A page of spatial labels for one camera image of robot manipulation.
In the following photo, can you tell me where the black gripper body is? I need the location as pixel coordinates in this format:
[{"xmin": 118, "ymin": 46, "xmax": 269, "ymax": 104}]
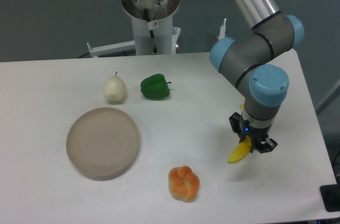
[{"xmin": 240, "ymin": 111, "xmax": 271, "ymax": 148}]

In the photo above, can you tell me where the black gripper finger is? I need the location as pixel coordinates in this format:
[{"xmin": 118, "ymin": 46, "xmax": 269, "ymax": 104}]
[
  {"xmin": 256, "ymin": 138, "xmax": 277, "ymax": 153},
  {"xmin": 229, "ymin": 113, "xmax": 242, "ymax": 134}
]

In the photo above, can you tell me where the yellow banana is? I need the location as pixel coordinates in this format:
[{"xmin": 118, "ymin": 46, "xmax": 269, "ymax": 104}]
[{"xmin": 227, "ymin": 136, "xmax": 252, "ymax": 164}]

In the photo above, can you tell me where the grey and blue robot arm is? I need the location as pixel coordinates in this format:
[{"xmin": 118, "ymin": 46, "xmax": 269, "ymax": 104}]
[{"xmin": 122, "ymin": 0, "xmax": 304, "ymax": 153}]

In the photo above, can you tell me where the black device at table edge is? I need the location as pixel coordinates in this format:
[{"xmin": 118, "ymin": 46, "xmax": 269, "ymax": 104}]
[{"xmin": 320, "ymin": 184, "xmax": 339, "ymax": 212}]

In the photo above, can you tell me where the orange knotted bread roll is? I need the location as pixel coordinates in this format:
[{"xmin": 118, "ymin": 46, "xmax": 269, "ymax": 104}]
[{"xmin": 168, "ymin": 166, "xmax": 200, "ymax": 203}]

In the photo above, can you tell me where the green bell pepper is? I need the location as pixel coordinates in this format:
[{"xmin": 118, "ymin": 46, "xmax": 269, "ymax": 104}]
[{"xmin": 140, "ymin": 74, "xmax": 171, "ymax": 100}]

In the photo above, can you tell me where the white pear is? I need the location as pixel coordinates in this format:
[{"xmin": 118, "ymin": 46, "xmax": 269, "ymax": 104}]
[{"xmin": 103, "ymin": 72, "xmax": 127, "ymax": 105}]

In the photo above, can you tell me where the beige round plate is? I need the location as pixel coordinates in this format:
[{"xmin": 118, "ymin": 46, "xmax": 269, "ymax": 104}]
[{"xmin": 66, "ymin": 107, "xmax": 140, "ymax": 181}]

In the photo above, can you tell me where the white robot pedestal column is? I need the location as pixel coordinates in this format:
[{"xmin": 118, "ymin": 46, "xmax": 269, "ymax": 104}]
[{"xmin": 131, "ymin": 15, "xmax": 181, "ymax": 56}]

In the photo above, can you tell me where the white metal base bracket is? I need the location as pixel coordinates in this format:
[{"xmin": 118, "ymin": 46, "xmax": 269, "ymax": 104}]
[{"xmin": 87, "ymin": 40, "xmax": 135, "ymax": 57}]

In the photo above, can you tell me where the black cable on pedestal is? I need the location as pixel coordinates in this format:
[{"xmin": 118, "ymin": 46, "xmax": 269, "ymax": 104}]
[{"xmin": 143, "ymin": 8, "xmax": 159, "ymax": 55}]

